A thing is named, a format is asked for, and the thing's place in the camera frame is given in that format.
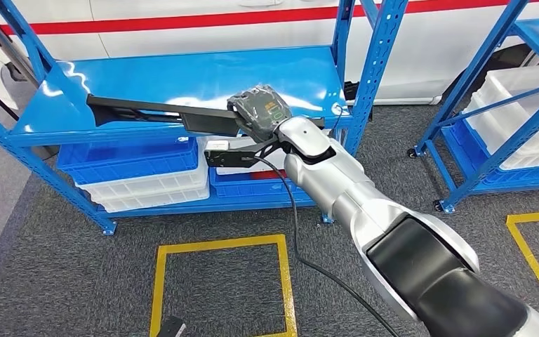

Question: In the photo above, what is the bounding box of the black plastic license plate bracket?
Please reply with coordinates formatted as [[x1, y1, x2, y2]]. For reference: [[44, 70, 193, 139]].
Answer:
[[86, 93, 326, 139]]

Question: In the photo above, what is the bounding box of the red object in crate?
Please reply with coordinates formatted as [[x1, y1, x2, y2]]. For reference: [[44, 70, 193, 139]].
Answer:
[[251, 170, 289, 181]]

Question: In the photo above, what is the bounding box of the black camera cable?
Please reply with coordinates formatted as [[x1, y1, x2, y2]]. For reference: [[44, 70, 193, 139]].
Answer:
[[253, 155, 401, 337]]

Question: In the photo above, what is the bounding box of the yellow floor tape square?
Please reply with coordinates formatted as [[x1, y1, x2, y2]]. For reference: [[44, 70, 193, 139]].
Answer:
[[149, 234, 298, 337], [505, 210, 539, 322]]

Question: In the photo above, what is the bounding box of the thin black wire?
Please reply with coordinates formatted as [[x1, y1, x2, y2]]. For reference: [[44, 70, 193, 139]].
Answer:
[[331, 104, 345, 136]]

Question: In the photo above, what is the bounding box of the grey barrier pole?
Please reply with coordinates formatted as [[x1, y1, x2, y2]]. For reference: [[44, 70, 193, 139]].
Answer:
[[0, 15, 43, 89]]

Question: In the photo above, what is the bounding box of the white car with red stripe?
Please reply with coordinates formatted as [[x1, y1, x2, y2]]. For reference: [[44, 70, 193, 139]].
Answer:
[[0, 0, 539, 110]]

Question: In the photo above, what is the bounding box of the black camera bracket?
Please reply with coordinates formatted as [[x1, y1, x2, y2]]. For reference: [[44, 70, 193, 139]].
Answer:
[[203, 137, 284, 169]]

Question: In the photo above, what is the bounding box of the blue metal shelf rack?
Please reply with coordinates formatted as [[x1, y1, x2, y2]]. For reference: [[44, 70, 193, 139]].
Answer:
[[0, 0, 410, 237], [406, 0, 539, 215]]

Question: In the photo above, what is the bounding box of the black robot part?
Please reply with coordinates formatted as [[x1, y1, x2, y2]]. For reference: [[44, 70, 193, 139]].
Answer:
[[155, 315, 187, 337]]

